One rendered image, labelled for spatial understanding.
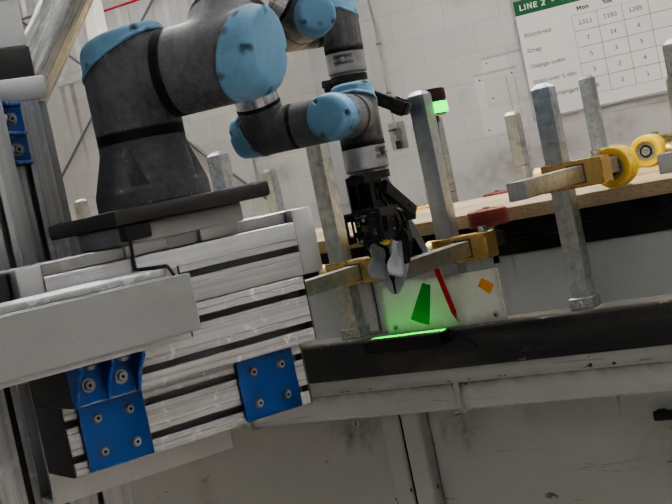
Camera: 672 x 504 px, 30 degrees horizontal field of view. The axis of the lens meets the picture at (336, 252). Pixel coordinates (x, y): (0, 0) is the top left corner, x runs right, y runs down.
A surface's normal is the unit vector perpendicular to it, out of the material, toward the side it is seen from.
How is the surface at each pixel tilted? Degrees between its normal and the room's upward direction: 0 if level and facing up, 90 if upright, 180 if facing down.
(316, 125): 89
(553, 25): 90
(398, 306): 90
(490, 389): 90
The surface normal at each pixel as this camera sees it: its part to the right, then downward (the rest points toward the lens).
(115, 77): -0.31, 0.11
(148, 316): 0.55, -0.07
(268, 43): 0.91, -0.07
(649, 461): -0.51, 0.15
